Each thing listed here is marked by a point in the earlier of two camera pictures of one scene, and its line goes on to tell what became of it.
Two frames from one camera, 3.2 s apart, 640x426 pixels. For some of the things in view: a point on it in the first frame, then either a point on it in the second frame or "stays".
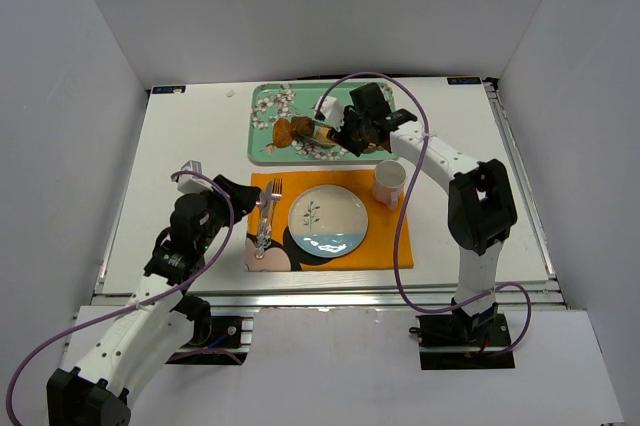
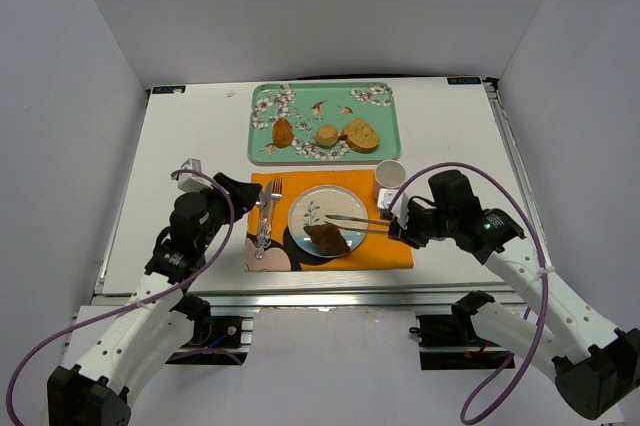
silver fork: [276, 195] stays
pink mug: [390, 178] stays
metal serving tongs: [316, 139] → [360, 220]
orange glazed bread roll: [282, 132] stays
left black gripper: [232, 196] stays
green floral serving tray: [272, 101] stays
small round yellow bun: [322, 136] stays
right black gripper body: [348, 131] → [400, 228]
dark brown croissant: [302, 125] → [328, 239]
